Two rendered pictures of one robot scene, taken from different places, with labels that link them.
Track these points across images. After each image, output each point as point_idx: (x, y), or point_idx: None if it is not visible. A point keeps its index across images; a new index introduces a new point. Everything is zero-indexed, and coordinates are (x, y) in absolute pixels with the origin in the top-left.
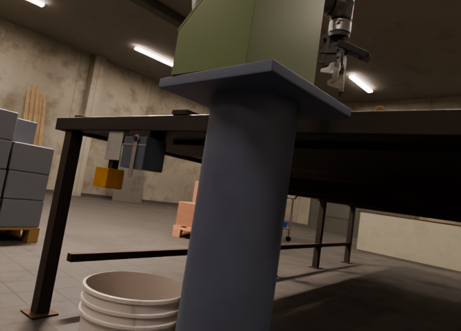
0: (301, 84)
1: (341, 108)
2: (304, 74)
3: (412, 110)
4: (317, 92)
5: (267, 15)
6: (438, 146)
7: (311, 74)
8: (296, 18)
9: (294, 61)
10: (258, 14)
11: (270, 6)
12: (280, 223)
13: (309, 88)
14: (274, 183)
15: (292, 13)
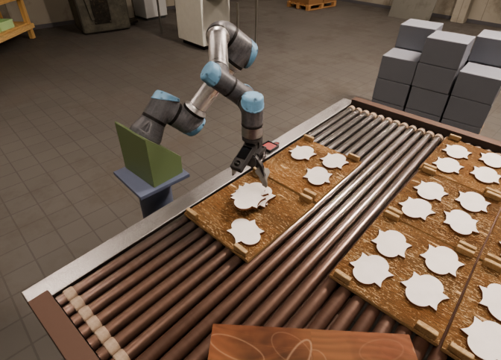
0: (121, 180)
1: (136, 194)
2: (146, 174)
3: (147, 216)
4: (126, 185)
5: (125, 153)
6: None
7: (150, 174)
8: (135, 153)
9: (140, 168)
10: (123, 153)
11: (125, 150)
12: (145, 217)
13: (123, 182)
14: (140, 204)
15: (133, 151)
